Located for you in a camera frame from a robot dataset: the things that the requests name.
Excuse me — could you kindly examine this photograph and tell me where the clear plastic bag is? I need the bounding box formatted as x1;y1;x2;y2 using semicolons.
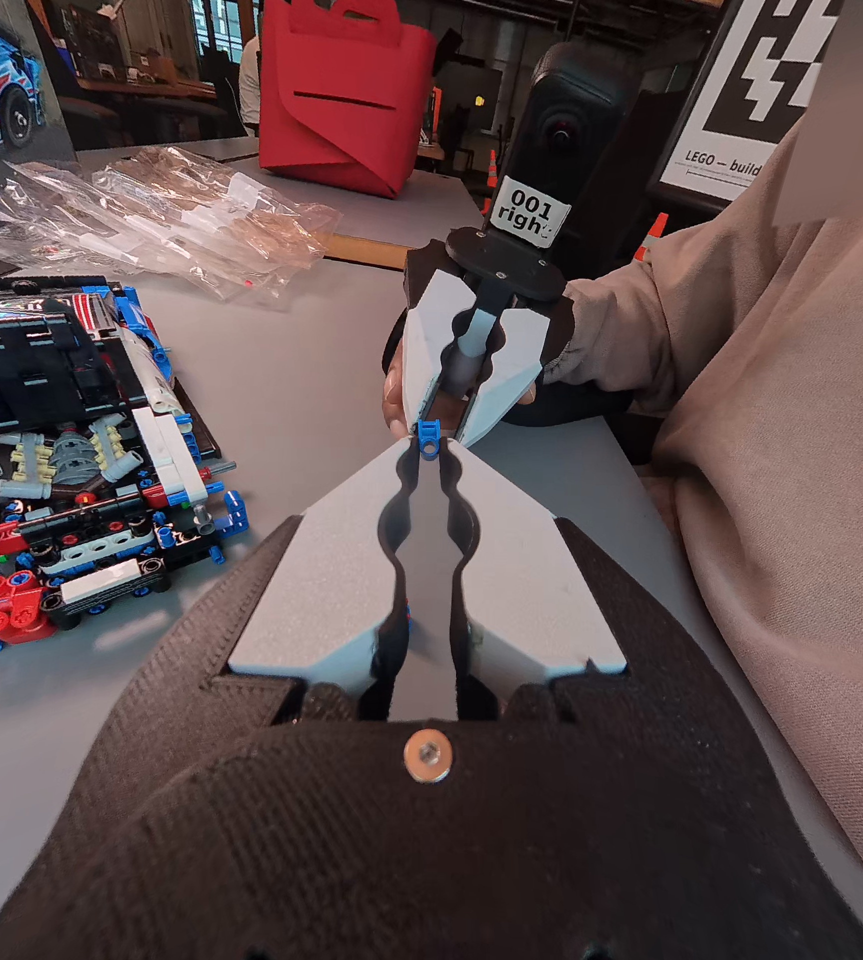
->
94;145;344;313
0;159;185;274

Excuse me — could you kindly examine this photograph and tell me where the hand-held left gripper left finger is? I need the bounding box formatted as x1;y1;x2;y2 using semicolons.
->
228;435;415;707

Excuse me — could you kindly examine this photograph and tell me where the person's beige sweater torso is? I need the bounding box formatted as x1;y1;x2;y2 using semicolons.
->
629;300;863;931

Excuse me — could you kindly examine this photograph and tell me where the wooden background table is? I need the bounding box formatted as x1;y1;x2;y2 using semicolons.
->
72;71;221;105

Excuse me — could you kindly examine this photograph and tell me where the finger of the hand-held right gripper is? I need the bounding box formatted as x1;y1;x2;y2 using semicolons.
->
400;268;480;441
456;306;552;448

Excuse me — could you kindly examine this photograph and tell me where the person's right hand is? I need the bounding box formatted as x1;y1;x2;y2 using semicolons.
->
380;340;412;441

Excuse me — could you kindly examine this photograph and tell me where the framed marker sign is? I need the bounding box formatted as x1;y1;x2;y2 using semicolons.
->
646;0;846;218

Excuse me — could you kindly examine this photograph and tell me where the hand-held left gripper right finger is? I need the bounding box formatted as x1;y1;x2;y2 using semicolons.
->
442;441;629;697

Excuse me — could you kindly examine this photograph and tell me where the grey desk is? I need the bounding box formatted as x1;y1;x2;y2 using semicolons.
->
0;138;863;960

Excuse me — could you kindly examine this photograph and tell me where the red felt bag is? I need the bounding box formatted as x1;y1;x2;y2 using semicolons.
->
259;0;440;200

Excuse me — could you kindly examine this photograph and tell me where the person's right forearm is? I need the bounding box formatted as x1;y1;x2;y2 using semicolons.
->
543;112;863;420

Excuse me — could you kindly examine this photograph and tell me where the toy brick car model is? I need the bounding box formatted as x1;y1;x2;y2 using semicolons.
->
0;275;250;655

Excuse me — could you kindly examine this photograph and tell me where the cardboard strip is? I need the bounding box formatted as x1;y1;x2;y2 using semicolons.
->
323;232;435;272

